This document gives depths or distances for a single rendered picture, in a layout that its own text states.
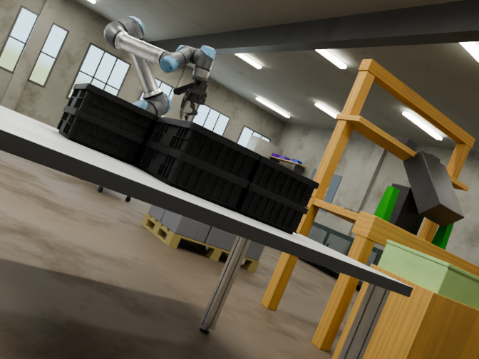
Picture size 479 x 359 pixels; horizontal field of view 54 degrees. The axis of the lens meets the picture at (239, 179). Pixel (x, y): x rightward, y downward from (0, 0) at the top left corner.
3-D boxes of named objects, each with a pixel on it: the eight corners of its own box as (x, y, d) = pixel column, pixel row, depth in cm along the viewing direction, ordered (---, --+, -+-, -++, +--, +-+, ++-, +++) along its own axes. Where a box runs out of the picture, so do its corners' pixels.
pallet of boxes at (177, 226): (220, 250, 595) (256, 167, 598) (254, 273, 528) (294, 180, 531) (141, 224, 532) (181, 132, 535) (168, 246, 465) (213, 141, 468)
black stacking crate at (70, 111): (53, 129, 212) (64, 105, 212) (115, 155, 226) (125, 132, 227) (64, 137, 177) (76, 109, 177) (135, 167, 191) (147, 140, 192)
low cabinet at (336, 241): (426, 316, 899) (443, 276, 901) (367, 296, 795) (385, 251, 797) (350, 276, 1071) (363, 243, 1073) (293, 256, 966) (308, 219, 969)
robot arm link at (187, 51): (170, 48, 223) (188, 53, 218) (184, 42, 230) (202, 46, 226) (170, 64, 227) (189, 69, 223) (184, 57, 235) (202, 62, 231)
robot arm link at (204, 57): (205, 48, 229) (219, 51, 225) (198, 69, 230) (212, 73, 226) (197, 43, 221) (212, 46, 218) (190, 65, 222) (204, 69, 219)
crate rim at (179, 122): (155, 121, 192) (158, 115, 192) (216, 149, 206) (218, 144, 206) (190, 128, 157) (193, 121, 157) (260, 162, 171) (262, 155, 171)
